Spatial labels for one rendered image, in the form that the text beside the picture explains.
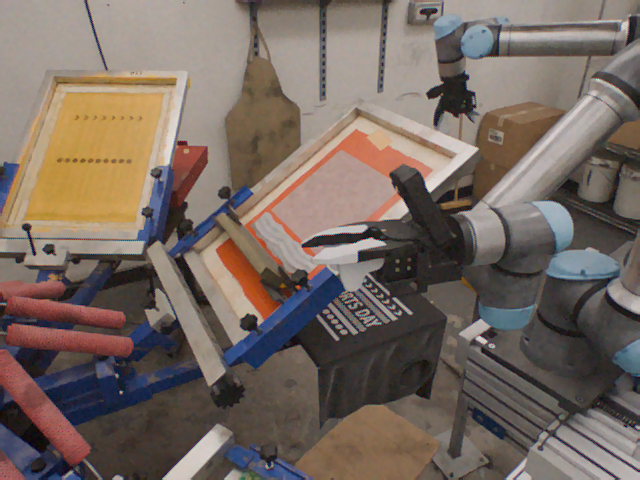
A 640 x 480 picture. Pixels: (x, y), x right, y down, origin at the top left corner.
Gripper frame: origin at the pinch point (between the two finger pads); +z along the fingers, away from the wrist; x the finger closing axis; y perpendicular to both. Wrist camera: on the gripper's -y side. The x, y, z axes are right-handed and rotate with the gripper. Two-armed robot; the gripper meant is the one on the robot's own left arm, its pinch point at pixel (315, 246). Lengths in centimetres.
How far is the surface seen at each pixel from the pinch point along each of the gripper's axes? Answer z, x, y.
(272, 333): 0, 48, 42
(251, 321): 5, 47, 37
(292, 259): -11, 70, 33
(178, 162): 18, 195, 31
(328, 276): -15, 50, 30
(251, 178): -28, 288, 67
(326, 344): -19, 71, 64
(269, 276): -2, 60, 32
